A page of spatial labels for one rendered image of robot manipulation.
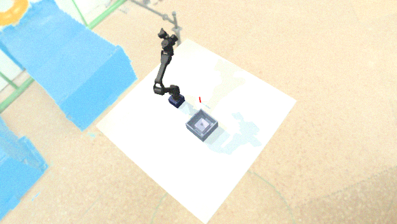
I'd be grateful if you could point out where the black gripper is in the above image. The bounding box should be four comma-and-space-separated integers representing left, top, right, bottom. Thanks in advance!
158, 28, 176, 46

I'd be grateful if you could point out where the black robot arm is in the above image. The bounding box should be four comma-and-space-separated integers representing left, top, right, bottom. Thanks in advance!
153, 34, 181, 102

